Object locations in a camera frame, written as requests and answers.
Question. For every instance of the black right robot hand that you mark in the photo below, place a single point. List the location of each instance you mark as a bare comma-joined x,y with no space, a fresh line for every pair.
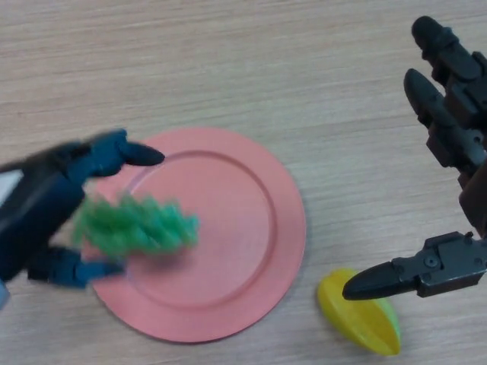
472,125

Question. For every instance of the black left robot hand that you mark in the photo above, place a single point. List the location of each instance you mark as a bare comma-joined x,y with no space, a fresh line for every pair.
34,213

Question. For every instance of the green grape bunch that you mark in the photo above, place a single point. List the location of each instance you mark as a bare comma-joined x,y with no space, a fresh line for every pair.
133,224

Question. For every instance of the pink round plate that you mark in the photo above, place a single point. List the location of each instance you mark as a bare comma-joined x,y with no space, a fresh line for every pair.
228,235

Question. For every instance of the yellow starfruit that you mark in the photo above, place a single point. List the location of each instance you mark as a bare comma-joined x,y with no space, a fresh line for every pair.
361,323

